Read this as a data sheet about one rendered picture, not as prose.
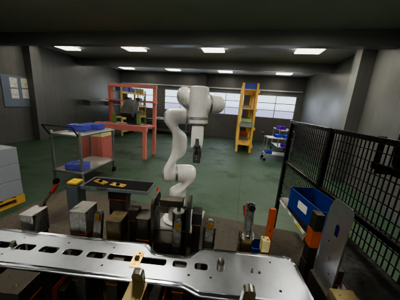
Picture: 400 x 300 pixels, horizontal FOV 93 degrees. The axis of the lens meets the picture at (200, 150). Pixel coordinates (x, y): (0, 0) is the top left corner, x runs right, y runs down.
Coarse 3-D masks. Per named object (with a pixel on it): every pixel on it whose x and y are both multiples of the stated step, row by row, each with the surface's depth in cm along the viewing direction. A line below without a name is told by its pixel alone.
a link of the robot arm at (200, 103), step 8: (192, 88) 79; (200, 88) 78; (208, 88) 80; (192, 96) 79; (200, 96) 78; (208, 96) 80; (192, 104) 80; (200, 104) 79; (208, 104) 80; (192, 112) 80; (200, 112) 80; (208, 112) 83
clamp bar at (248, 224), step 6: (246, 204) 87; (252, 204) 87; (246, 210) 86; (252, 210) 83; (246, 216) 86; (252, 216) 86; (246, 222) 87; (252, 222) 86; (246, 228) 88; (252, 228) 87
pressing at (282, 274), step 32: (0, 256) 75; (32, 256) 76; (64, 256) 77; (160, 256) 80; (192, 256) 81; (224, 256) 83; (256, 256) 84; (192, 288) 68; (224, 288) 68; (256, 288) 69; (288, 288) 70
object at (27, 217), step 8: (32, 208) 97; (40, 208) 97; (24, 216) 91; (32, 216) 91; (40, 216) 96; (48, 216) 100; (24, 224) 92; (32, 224) 92; (40, 224) 96; (48, 224) 101; (48, 232) 103; (32, 248) 96
